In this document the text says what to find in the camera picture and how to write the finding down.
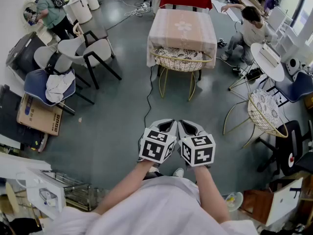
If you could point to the white cabinet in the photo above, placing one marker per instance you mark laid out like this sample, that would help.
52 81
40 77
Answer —
39 180

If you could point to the person's white shirt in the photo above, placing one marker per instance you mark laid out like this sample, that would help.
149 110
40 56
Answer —
159 209

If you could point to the blue chair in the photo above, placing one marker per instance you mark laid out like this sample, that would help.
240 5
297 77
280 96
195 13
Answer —
35 84
296 87

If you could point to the white rectangular box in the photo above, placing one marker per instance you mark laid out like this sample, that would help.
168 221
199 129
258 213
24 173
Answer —
269 54

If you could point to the table with pink tablecloth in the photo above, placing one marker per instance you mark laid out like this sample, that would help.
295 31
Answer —
181 33

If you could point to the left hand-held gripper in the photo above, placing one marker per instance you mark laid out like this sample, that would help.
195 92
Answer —
154 148

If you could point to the brown cardboard box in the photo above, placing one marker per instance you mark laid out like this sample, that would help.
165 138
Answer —
36 117

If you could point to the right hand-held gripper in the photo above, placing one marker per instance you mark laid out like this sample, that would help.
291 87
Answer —
200 153

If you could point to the red-brown wooden crate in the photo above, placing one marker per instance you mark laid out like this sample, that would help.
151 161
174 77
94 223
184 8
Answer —
256 204

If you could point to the black power adapter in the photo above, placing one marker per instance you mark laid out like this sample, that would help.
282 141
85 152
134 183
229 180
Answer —
254 74

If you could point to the person's white right shoe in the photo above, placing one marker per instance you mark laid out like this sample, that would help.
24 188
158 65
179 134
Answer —
178 172

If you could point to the white crumpled cloth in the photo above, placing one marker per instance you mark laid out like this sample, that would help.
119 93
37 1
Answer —
58 87

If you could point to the person's left forearm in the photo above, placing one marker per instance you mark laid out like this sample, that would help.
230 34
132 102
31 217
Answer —
122 187

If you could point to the white shelf unit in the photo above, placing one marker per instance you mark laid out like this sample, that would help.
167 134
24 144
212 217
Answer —
281 18

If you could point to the person's right forearm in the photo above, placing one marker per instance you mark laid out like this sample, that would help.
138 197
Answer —
210 192

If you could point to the white round speaker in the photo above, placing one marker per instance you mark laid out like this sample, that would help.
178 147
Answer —
299 76
294 66

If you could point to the white board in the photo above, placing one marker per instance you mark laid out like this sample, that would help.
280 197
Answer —
283 202

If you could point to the white round table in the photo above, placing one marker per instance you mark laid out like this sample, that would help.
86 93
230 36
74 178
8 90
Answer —
269 70

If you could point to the brown seat wooden chair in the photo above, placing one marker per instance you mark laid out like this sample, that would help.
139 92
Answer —
97 33

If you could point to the person's black trousers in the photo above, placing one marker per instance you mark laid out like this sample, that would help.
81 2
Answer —
154 174

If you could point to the white flat boards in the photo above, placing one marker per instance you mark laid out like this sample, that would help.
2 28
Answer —
230 11

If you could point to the grey chair black legs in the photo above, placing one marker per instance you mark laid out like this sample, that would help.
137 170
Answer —
41 55
97 50

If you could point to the black office chair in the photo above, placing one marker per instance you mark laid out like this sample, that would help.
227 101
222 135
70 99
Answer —
291 136

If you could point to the black case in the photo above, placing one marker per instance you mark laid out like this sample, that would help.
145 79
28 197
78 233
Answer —
24 53

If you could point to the small black device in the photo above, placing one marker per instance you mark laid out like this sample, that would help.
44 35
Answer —
222 43

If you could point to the beige board with round opening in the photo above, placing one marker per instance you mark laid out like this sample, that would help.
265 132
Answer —
46 35

